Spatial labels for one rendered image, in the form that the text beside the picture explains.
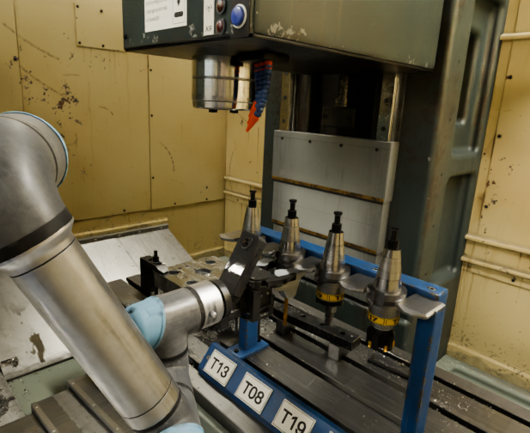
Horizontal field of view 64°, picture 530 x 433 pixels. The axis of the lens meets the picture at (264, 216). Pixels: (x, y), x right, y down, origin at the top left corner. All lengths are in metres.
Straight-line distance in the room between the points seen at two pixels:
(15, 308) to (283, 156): 1.12
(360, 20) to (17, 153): 0.70
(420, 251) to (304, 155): 0.49
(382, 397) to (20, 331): 1.24
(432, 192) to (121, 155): 1.38
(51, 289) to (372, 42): 0.78
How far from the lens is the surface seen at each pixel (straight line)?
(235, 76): 1.03
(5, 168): 0.48
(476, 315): 1.72
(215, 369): 1.00
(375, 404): 1.01
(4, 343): 1.72
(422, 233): 1.32
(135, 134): 2.11
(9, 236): 0.47
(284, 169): 1.53
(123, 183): 2.11
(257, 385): 0.92
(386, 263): 0.69
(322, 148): 1.42
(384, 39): 1.03
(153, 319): 0.65
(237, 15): 0.75
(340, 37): 0.90
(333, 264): 0.75
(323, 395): 1.00
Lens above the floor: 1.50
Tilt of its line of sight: 15 degrees down
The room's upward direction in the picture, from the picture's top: 3 degrees clockwise
